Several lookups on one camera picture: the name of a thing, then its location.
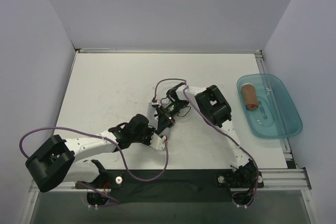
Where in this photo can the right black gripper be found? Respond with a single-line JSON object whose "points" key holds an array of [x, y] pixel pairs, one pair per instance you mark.
{"points": [[165, 118]]}

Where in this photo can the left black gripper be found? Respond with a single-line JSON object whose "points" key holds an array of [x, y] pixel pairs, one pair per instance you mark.
{"points": [[146, 135]]}

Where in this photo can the orange brown bear towel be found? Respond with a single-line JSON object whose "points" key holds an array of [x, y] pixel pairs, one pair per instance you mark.
{"points": [[249, 96]]}

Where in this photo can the grey towel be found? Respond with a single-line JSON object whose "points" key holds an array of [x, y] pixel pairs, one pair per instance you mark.
{"points": [[152, 114]]}

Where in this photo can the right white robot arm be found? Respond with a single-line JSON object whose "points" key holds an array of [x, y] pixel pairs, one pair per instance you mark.
{"points": [[214, 109]]}

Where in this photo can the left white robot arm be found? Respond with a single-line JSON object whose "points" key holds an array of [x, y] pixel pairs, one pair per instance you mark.
{"points": [[61, 160]]}

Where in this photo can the teal plastic tray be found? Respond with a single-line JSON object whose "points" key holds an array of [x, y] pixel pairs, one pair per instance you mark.
{"points": [[254, 116]]}

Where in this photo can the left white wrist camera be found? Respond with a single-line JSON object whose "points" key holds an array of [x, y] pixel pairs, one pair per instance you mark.
{"points": [[158, 142]]}

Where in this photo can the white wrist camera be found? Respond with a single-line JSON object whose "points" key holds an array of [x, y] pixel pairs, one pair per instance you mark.
{"points": [[155, 103], [158, 142]]}

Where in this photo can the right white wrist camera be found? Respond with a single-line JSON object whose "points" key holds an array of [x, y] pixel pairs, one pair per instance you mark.
{"points": [[155, 103]]}

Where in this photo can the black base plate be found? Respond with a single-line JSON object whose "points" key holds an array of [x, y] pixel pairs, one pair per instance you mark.
{"points": [[166, 193]]}

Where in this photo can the aluminium front frame rail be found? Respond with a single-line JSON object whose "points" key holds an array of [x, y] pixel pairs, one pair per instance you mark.
{"points": [[104, 181]]}

